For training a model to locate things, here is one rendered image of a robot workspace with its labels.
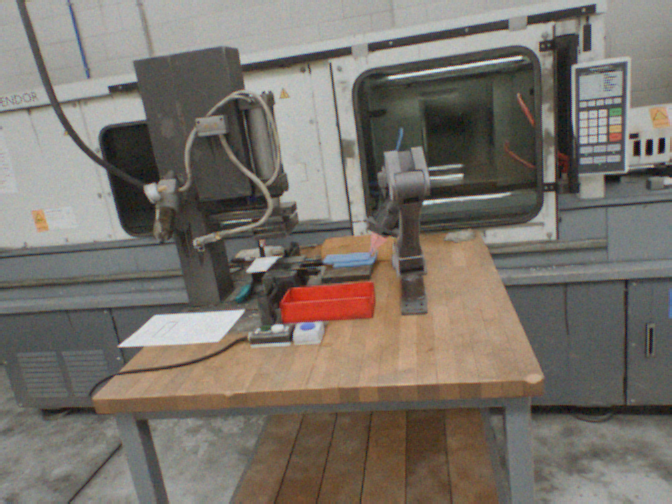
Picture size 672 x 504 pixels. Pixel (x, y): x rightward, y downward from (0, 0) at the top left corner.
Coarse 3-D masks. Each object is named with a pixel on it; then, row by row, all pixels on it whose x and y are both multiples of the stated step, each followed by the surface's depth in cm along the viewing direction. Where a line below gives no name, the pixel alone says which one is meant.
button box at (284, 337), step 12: (276, 324) 140; (288, 324) 139; (252, 336) 136; (264, 336) 135; (276, 336) 134; (288, 336) 134; (192, 360) 132; (120, 372) 132; (132, 372) 132; (96, 384) 134
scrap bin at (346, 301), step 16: (304, 288) 156; (320, 288) 156; (336, 288) 155; (352, 288) 154; (368, 288) 153; (288, 304) 146; (304, 304) 145; (320, 304) 145; (336, 304) 144; (352, 304) 143; (368, 304) 142; (288, 320) 147; (304, 320) 147; (320, 320) 146
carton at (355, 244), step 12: (324, 240) 200; (336, 240) 201; (348, 240) 201; (360, 240) 200; (324, 252) 191; (336, 252) 191; (348, 252) 190; (360, 252) 189; (384, 252) 188; (324, 264) 193
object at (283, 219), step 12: (264, 204) 169; (276, 204) 164; (288, 204) 164; (216, 216) 165; (228, 216) 164; (240, 216) 164; (252, 216) 163; (276, 216) 162; (288, 216) 167; (264, 228) 157; (276, 228) 156; (288, 228) 159; (264, 240) 161
